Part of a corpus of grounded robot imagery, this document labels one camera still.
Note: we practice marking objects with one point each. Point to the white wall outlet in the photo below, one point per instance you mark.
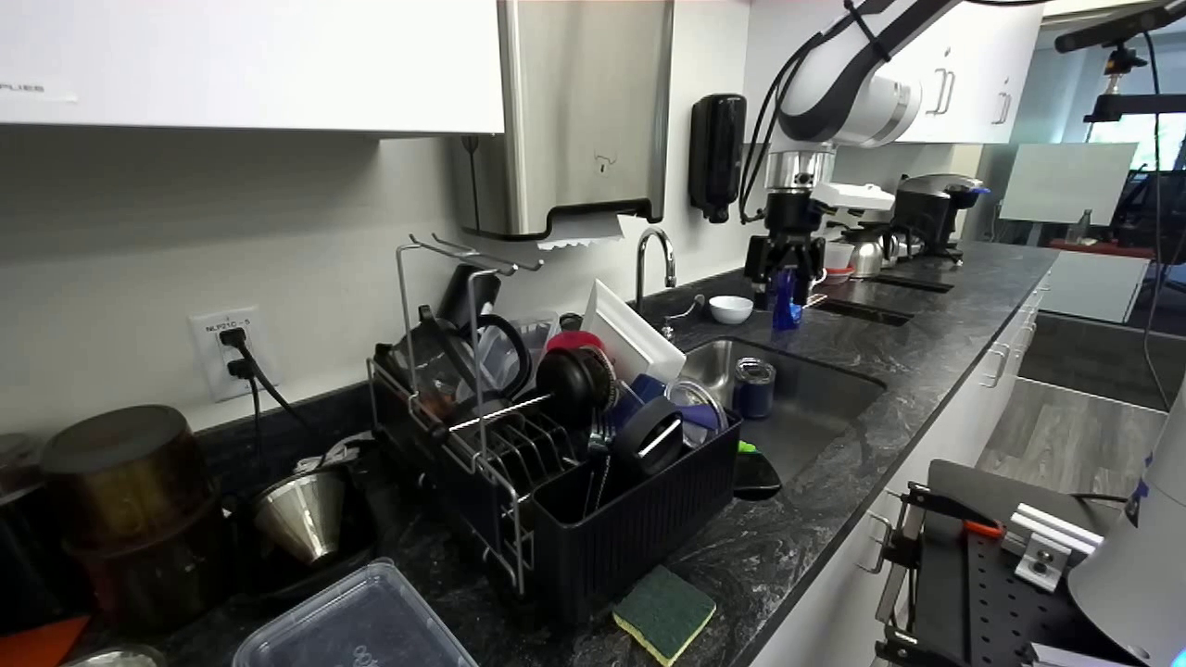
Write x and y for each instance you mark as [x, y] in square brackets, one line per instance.
[203, 372]

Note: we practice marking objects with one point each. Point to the steel paper towel dispenser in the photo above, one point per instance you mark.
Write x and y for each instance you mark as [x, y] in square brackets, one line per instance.
[579, 113]

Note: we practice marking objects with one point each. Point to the small white bowl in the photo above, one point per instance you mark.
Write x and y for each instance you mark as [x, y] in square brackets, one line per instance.
[728, 307]

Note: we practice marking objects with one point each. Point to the clear plastic cup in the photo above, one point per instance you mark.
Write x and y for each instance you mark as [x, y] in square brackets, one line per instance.
[696, 412]

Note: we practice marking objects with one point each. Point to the grey flat panel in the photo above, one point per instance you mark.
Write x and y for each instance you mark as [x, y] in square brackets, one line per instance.
[1069, 182]

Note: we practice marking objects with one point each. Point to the black coffee machine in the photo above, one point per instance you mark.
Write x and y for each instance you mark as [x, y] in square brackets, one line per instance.
[932, 209]

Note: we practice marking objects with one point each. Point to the steel faucet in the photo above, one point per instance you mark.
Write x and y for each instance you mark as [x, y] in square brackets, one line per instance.
[638, 271]

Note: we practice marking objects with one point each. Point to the black rimmed glass lid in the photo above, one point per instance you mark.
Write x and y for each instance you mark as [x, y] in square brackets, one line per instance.
[479, 359]

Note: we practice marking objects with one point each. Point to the black camera stand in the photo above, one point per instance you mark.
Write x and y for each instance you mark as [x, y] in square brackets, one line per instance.
[1113, 31]

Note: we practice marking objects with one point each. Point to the green yellow sponge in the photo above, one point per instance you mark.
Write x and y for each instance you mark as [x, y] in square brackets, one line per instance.
[663, 612]

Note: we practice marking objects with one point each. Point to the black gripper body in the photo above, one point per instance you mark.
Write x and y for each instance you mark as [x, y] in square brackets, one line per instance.
[795, 213]

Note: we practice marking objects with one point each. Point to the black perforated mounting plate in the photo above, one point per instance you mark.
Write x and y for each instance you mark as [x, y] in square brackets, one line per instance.
[987, 612]

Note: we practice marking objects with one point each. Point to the white base cabinet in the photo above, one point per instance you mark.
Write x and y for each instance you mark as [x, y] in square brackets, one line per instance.
[838, 596]

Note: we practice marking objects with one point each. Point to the aluminium corner bracket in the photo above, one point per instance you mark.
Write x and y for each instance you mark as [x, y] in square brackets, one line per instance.
[1040, 565]

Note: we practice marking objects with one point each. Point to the dark bronze pot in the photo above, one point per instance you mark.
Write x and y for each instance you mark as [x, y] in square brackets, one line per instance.
[123, 482]

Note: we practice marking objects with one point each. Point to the blue dish soap bottle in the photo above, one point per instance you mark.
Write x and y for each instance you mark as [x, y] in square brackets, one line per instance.
[785, 307]

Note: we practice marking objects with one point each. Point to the black round pan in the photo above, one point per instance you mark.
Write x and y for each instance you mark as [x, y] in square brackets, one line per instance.
[579, 386]

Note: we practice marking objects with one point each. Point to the black counter mat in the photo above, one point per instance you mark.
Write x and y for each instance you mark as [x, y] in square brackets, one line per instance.
[909, 285]

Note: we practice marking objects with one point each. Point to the dark blue thermo cup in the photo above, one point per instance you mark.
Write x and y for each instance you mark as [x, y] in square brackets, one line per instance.
[752, 399]

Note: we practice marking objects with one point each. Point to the clear plastic container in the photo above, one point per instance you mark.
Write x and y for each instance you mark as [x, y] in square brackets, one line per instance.
[357, 624]

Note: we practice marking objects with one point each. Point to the black plastic tray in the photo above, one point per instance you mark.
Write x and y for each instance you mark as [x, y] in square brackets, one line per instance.
[762, 478]

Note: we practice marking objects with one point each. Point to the stainless steel sink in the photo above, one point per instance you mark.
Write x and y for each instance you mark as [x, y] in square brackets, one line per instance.
[829, 393]

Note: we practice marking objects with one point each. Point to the white wall cabinet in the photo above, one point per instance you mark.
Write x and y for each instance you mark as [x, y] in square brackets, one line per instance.
[245, 61]

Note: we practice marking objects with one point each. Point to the black soap dispenser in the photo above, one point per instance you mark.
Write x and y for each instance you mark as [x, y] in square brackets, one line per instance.
[715, 152]

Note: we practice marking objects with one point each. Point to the white rectangular tray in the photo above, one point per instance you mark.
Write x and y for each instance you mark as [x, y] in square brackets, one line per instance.
[630, 335]

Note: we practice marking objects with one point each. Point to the aluminium extrusion bar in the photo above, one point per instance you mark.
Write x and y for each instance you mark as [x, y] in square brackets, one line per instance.
[1058, 524]

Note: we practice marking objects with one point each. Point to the orange board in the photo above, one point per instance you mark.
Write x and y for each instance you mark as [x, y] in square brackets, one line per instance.
[37, 642]

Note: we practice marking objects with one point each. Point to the red white container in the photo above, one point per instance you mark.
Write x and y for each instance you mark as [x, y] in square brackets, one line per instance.
[843, 260]

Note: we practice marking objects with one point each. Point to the black mug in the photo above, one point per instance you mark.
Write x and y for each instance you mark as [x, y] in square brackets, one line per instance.
[649, 441]

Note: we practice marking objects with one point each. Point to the red round lid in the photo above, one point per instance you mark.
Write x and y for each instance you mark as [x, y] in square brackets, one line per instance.
[572, 335]

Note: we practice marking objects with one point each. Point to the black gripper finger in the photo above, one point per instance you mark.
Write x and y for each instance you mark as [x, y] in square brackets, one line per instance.
[809, 259]
[763, 260]

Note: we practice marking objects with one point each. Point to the black dish rack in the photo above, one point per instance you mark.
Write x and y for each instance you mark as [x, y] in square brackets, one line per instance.
[642, 533]

